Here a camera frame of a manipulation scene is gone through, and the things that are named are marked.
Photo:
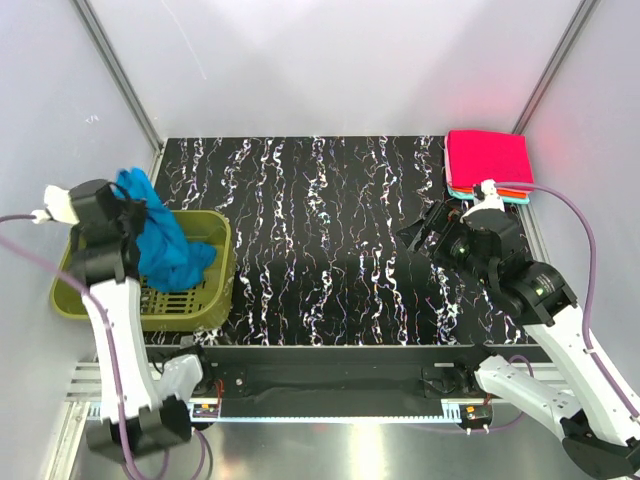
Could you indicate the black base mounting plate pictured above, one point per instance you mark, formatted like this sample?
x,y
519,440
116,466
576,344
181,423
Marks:
x,y
285,383

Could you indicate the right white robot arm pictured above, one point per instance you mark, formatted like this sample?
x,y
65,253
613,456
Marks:
x,y
597,419

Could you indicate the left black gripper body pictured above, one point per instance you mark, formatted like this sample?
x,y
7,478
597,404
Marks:
x,y
132,215

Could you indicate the folded pink t shirt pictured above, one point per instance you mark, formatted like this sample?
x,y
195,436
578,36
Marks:
x,y
475,155

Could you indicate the left aluminium corner post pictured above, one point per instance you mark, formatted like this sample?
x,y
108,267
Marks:
x,y
103,45

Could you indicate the folded teal t shirt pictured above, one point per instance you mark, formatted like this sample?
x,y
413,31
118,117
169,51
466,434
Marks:
x,y
464,196

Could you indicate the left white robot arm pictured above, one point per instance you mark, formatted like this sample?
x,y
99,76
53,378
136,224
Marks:
x,y
141,415

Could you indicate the folded orange t shirt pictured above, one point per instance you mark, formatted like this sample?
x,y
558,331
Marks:
x,y
519,194

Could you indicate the right aluminium corner post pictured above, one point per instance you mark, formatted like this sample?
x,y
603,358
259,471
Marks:
x,y
568,40

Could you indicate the aluminium corner post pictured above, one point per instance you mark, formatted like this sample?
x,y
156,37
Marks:
x,y
103,45
568,40

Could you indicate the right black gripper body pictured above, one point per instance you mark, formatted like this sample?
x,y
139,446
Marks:
x,y
452,245

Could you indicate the black marble pattern mat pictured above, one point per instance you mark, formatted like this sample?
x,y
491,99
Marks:
x,y
318,261

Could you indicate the blue t shirt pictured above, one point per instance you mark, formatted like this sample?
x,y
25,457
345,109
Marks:
x,y
168,260

